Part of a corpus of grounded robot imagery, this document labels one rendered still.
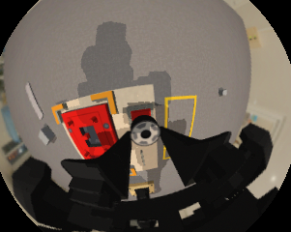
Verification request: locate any beige flat bar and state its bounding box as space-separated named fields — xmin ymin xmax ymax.
xmin=26 ymin=82 xmax=44 ymax=120

